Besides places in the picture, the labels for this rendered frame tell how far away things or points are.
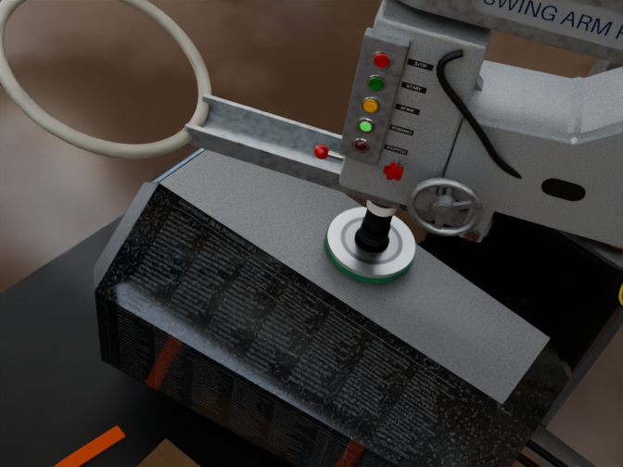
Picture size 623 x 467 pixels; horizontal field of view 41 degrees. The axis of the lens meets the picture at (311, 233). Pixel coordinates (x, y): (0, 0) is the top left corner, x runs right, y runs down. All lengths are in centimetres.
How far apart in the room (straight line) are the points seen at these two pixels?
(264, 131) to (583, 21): 78
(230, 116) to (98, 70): 190
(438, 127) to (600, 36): 33
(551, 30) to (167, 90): 244
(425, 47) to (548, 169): 34
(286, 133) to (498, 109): 52
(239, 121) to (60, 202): 140
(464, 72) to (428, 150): 19
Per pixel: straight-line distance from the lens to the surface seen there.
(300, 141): 188
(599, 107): 163
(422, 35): 146
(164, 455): 242
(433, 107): 154
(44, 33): 398
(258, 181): 213
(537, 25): 143
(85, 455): 257
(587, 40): 144
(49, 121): 171
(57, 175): 329
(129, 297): 213
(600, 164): 161
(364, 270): 191
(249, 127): 189
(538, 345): 198
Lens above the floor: 231
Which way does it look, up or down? 48 degrees down
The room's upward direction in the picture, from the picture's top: 12 degrees clockwise
